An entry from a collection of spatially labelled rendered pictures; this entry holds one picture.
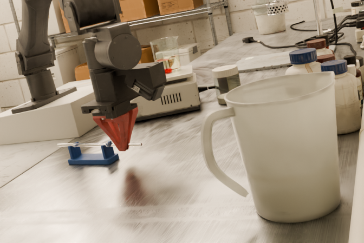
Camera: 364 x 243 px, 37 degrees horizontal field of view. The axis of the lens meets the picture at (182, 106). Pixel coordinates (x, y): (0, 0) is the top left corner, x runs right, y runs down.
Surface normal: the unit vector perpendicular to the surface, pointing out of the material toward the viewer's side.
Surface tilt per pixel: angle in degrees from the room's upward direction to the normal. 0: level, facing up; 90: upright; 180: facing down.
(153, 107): 90
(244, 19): 90
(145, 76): 90
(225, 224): 0
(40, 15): 140
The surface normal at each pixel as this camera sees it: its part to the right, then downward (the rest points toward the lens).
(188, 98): -0.02, 0.23
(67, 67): 0.94, -0.07
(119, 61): 0.51, 0.11
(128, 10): -0.40, 0.25
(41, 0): 0.49, 0.79
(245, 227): -0.20, -0.95
